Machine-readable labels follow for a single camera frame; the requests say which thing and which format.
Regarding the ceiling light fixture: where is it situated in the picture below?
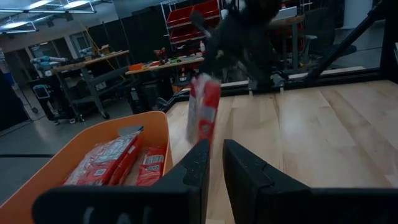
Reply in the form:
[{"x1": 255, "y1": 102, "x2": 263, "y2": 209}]
[
  {"x1": 0, "y1": 0, "x2": 97, "y2": 15},
  {"x1": 0, "y1": 20, "x2": 40, "y2": 34}
]

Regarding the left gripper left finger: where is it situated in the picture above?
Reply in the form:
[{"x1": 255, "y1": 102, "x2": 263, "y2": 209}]
[{"x1": 32, "y1": 139, "x2": 211, "y2": 224}]

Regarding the red bin shelf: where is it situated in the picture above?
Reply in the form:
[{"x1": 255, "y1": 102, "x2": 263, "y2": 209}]
[{"x1": 160, "y1": 0, "x2": 222, "y2": 46}]

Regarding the standing wooden desk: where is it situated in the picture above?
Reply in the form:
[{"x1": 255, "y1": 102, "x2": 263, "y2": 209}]
[{"x1": 269, "y1": 15, "x2": 307, "y2": 71}]

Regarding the black office chair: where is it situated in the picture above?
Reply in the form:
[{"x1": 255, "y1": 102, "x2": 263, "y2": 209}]
[{"x1": 303, "y1": 9, "x2": 358, "y2": 68}]

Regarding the cardboard box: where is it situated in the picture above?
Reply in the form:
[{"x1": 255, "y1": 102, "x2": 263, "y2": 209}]
[{"x1": 93, "y1": 44, "x2": 112, "y2": 56}]

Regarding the black aluminium table frame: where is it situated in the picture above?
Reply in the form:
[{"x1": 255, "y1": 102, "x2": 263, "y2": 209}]
[{"x1": 160, "y1": 0, "x2": 398, "y2": 113}]

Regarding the orange plastic basket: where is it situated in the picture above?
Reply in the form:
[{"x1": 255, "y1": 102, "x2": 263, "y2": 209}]
[{"x1": 0, "y1": 111, "x2": 174, "y2": 224}]

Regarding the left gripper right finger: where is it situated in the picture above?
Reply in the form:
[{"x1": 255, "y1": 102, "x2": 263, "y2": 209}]
[{"x1": 222, "y1": 139, "x2": 398, "y2": 224}]

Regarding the wooden top workbench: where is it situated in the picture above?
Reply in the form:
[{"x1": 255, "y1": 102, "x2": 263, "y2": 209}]
[
  {"x1": 51, "y1": 49, "x2": 131, "y2": 121},
  {"x1": 124, "y1": 55, "x2": 206, "y2": 113}
]

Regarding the red popcorn bag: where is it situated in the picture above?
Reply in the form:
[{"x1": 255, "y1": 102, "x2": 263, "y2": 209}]
[
  {"x1": 107, "y1": 136, "x2": 146, "y2": 187},
  {"x1": 136, "y1": 146, "x2": 168, "y2": 187},
  {"x1": 63, "y1": 126, "x2": 146, "y2": 187},
  {"x1": 185, "y1": 73, "x2": 222, "y2": 147}
]

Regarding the grey laptop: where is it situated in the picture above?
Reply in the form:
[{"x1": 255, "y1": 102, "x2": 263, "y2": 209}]
[{"x1": 272, "y1": 5, "x2": 299, "y2": 22}]

